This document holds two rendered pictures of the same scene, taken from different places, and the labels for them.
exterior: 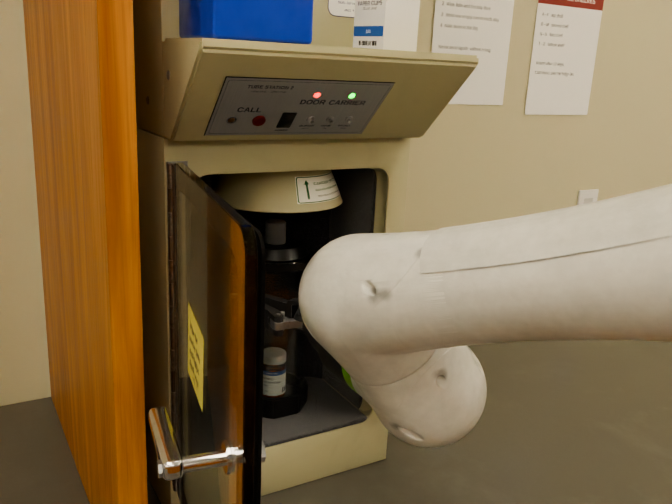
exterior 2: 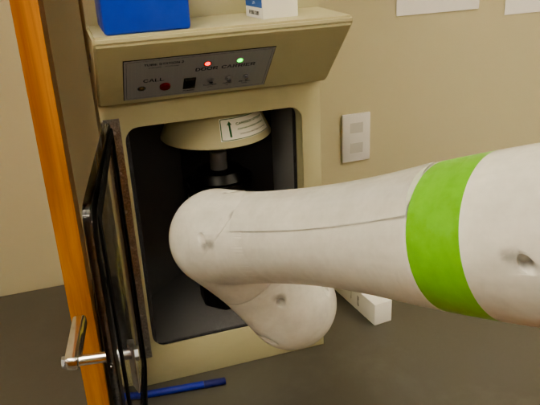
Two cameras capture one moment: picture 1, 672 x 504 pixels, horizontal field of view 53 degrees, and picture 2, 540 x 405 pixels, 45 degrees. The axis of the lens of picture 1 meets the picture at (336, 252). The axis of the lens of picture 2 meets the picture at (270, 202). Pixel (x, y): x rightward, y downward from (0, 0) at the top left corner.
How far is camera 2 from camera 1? 27 cm
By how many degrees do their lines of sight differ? 15
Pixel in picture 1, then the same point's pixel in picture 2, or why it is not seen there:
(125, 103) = (45, 92)
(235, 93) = (136, 71)
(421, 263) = (231, 222)
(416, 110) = (308, 62)
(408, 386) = (253, 306)
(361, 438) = not seen: hidden behind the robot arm
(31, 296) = not seen: hidden behind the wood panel
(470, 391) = (310, 310)
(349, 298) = (190, 245)
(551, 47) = not seen: outside the picture
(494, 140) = (471, 43)
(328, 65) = (207, 42)
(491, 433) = (425, 325)
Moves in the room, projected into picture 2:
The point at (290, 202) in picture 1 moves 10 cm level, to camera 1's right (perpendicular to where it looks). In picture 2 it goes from (214, 141) to (281, 143)
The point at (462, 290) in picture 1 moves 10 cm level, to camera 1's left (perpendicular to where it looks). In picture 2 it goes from (251, 247) to (150, 240)
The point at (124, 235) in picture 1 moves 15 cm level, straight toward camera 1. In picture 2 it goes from (59, 186) to (27, 240)
